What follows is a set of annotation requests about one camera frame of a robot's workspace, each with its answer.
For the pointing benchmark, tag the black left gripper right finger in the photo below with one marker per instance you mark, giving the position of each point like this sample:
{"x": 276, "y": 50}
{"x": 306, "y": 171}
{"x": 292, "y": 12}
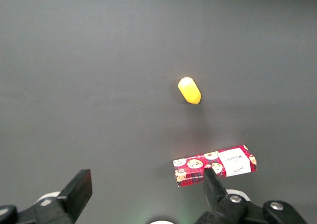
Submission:
{"x": 218, "y": 201}

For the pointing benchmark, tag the red plaid cookie box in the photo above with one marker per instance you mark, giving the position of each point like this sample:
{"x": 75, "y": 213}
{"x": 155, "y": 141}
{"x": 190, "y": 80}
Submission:
{"x": 195, "y": 165}

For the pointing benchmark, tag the yellow toy fruit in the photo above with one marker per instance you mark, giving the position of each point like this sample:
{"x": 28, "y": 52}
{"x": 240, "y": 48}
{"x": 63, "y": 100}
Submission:
{"x": 189, "y": 90}

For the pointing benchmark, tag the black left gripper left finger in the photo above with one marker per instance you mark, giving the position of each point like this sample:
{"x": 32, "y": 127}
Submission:
{"x": 74, "y": 196}

